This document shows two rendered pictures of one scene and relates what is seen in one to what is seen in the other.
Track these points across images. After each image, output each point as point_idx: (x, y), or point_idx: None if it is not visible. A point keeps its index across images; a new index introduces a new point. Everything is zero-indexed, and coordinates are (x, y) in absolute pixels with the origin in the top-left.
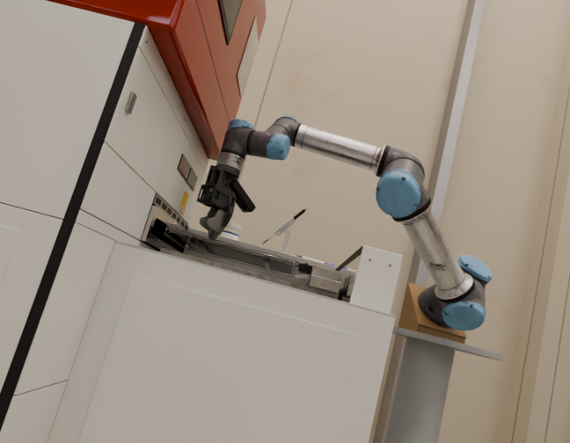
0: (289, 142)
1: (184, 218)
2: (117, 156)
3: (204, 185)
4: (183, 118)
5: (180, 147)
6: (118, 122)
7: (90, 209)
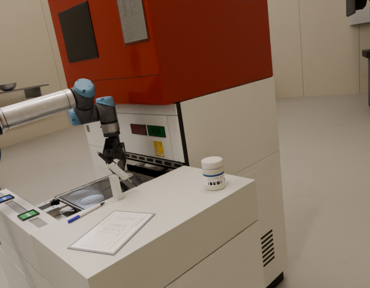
0: (69, 112)
1: (169, 159)
2: (94, 146)
3: (121, 143)
4: (117, 108)
5: (126, 122)
6: (88, 136)
7: (95, 165)
